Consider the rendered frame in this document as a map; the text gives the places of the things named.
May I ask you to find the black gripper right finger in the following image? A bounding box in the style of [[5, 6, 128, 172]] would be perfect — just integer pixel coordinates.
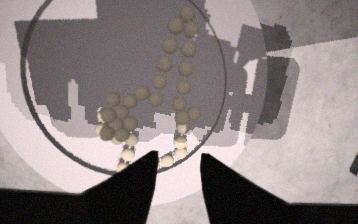
[[200, 153, 358, 224]]

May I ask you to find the pale round bead board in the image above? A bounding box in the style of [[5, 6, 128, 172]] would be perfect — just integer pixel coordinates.
[[0, 0, 267, 205]]

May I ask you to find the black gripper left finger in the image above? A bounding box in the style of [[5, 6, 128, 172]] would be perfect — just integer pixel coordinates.
[[0, 150, 159, 224]]

